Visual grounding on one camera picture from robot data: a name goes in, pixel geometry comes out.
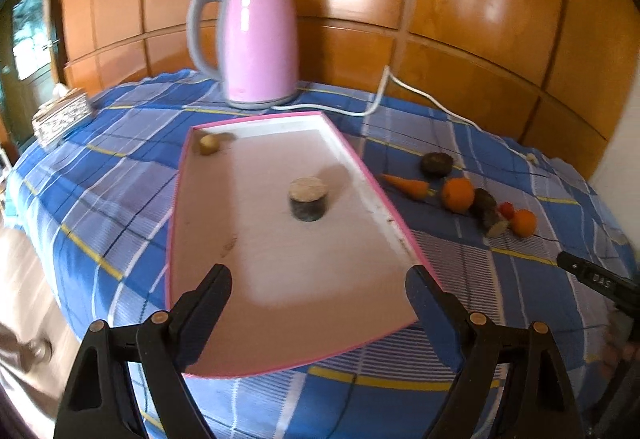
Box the silver tissue box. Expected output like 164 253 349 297
31 83 93 150

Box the dark brown round vegetable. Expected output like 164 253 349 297
420 152 455 179

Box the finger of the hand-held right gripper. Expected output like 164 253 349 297
556 250 640 306

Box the pink electric kettle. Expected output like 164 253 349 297
187 0 301 110

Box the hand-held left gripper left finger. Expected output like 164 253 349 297
54 263 234 439

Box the white power cord with plug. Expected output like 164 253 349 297
272 66 541 165

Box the large orange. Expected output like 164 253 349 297
441 177 475 214

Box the blue plaid tablecloth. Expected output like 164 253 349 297
5 69 640 439

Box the pink-edged white tray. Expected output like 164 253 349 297
165 112 436 380

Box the glass window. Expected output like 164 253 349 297
0 0 61 140

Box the orange carrot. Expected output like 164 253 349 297
381 173 435 200

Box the small orange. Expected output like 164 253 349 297
510 209 538 238

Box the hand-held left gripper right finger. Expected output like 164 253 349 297
405 264 586 439

